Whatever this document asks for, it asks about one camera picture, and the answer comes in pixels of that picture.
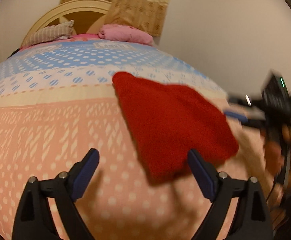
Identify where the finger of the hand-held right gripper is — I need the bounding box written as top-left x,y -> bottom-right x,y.
229,94 -> 264,109
224,109 -> 265,128

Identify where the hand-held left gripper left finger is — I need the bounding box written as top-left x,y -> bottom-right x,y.
12,148 -> 100,240

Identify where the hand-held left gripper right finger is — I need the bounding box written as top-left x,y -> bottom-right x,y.
187,149 -> 275,240

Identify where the red fleece garment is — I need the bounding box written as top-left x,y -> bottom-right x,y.
112,71 -> 240,184

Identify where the person's right hand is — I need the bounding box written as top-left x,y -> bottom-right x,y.
264,125 -> 291,193

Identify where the pink and blue dotted bedspread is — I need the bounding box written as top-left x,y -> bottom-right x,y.
0,40 -> 273,240

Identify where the pink floral sheet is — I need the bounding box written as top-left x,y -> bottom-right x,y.
19,33 -> 101,52

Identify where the folded pink quilt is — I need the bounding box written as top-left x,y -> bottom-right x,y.
98,24 -> 154,46

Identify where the striped grey pillow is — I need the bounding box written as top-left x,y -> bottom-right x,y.
23,20 -> 74,47

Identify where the beige patterned curtain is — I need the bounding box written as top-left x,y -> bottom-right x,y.
60,0 -> 177,37

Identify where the cream wooden headboard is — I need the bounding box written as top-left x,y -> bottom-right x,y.
23,0 -> 113,47

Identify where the black cable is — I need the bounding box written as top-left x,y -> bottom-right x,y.
265,172 -> 287,207

